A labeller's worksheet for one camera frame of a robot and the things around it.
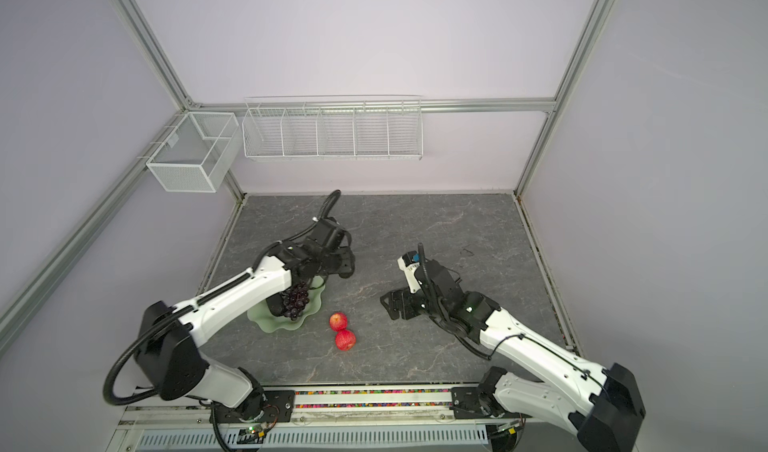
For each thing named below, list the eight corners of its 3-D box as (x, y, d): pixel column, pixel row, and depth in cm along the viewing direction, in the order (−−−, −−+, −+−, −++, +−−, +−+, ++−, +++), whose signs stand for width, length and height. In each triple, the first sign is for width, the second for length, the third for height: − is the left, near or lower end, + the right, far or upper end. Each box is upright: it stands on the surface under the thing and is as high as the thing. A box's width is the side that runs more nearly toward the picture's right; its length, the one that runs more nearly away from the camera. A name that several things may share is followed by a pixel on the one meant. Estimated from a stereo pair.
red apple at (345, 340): (336, 351, 84) (333, 346, 80) (338, 334, 87) (336, 329, 83) (354, 351, 84) (352, 346, 80) (356, 334, 87) (354, 329, 83)
